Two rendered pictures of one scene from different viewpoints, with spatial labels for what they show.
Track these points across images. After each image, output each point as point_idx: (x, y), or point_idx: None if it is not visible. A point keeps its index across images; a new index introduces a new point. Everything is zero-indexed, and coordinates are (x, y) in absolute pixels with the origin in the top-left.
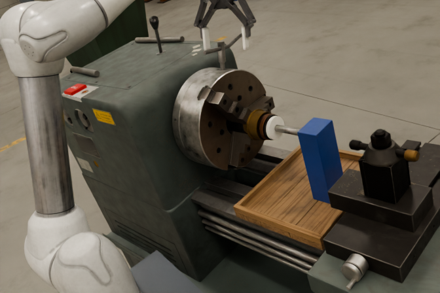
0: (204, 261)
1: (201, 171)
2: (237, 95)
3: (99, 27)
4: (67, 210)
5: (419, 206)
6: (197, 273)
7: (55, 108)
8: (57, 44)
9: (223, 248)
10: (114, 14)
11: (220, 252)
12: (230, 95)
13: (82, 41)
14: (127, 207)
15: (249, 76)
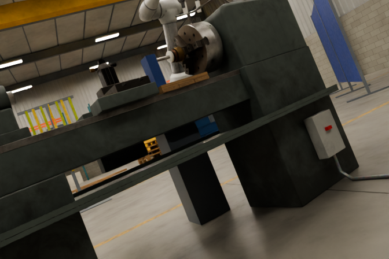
0: (220, 124)
1: (213, 76)
2: (188, 37)
3: (146, 10)
4: (174, 73)
5: (97, 92)
6: (217, 127)
7: (167, 36)
8: (140, 16)
9: (229, 124)
10: (149, 4)
11: (228, 125)
12: (185, 37)
13: (144, 15)
14: None
15: (191, 28)
